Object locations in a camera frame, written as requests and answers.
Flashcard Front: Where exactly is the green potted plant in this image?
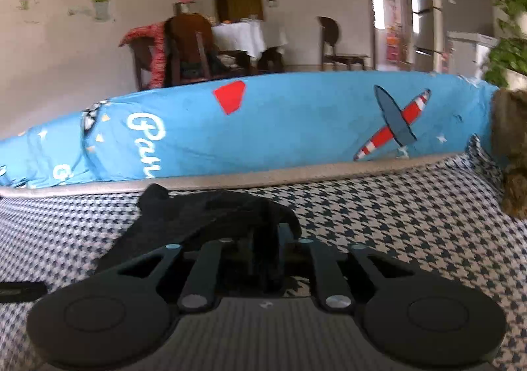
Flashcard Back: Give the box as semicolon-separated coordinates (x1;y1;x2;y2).
483;0;526;88

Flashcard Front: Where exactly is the houndstooth sofa cushion cover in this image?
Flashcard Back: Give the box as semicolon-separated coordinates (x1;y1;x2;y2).
1;139;526;370

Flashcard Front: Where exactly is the blue cartoon print quilt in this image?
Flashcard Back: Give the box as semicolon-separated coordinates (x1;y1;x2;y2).
1;71;496;190

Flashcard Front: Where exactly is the black garment with striped cuffs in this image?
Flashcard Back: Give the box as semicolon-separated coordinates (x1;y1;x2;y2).
95;184;301;296

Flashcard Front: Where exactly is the table with white tablecloth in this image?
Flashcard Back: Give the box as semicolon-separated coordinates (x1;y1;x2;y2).
212;18;288;74

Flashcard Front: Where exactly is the dark wooden chair right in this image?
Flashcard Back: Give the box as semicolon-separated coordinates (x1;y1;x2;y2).
317;16;368;71

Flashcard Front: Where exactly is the red patterned cloth on chair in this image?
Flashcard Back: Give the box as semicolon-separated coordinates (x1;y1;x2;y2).
119;21;167;92

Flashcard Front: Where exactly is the brown fuzzy plush item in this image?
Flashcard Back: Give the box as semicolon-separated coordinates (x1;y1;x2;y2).
490;88;526;219

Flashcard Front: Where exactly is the dark wooden chair with clothes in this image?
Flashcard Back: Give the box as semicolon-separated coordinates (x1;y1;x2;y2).
130;13;248;92

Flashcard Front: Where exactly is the silver refrigerator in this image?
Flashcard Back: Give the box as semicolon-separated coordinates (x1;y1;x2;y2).
412;0;444;72

